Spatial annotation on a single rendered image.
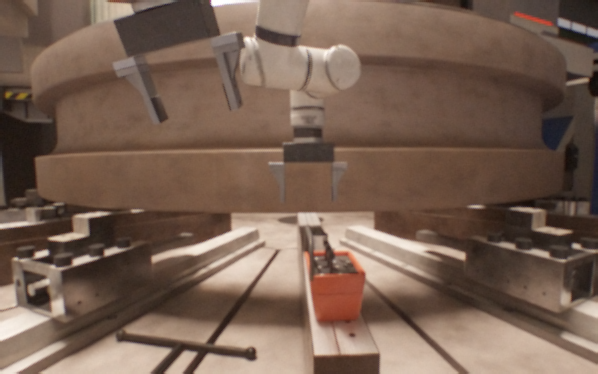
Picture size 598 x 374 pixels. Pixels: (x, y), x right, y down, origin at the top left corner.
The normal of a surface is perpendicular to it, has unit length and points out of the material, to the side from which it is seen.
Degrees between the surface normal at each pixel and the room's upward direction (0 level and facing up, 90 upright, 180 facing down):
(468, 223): 90
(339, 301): 97
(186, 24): 114
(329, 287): 97
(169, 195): 90
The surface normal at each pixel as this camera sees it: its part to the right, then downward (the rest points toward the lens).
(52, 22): 0.37, 0.07
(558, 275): -0.91, 0.04
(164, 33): -0.12, 0.48
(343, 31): 0.07, 0.09
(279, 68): 0.35, 0.63
